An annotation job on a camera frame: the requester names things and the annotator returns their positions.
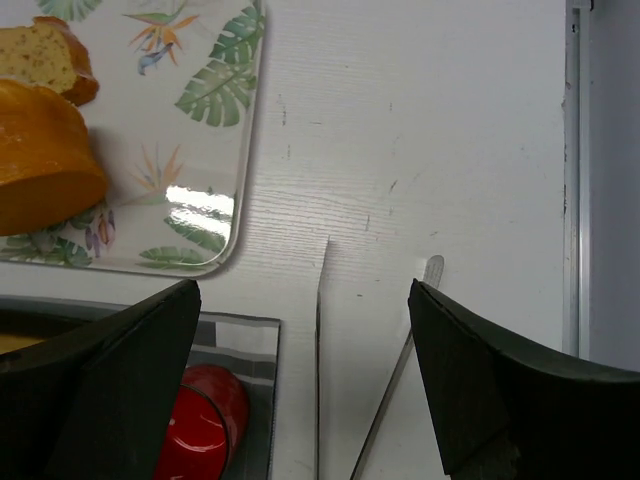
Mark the sliced bread piece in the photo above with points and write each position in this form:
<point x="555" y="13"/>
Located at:
<point x="48" y="54"/>

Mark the large orange bread loaf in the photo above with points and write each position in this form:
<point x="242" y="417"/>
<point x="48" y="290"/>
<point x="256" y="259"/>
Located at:
<point x="48" y="171"/>

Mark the aluminium table edge rail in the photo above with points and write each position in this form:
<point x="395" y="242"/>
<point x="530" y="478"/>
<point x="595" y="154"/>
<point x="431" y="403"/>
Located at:
<point x="577" y="180"/>

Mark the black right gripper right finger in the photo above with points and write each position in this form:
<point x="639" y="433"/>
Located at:
<point x="505" y="407"/>

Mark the square dark plate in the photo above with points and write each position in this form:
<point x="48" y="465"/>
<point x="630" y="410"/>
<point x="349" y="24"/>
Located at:
<point x="22" y="327"/>

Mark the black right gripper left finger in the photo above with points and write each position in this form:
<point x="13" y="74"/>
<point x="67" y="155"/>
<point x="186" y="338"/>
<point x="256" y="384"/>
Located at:
<point x="95" y="403"/>

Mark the red mug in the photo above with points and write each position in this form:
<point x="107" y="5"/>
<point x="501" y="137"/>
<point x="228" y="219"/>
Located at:
<point x="209" y="419"/>

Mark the grey striped placemat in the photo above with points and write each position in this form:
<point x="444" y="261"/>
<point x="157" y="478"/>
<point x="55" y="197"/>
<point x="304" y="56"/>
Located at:
<point x="248" y="347"/>

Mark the floral patterned serving tray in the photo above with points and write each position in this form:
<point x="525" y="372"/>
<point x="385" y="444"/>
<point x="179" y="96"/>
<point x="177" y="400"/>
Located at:
<point x="171" y="126"/>

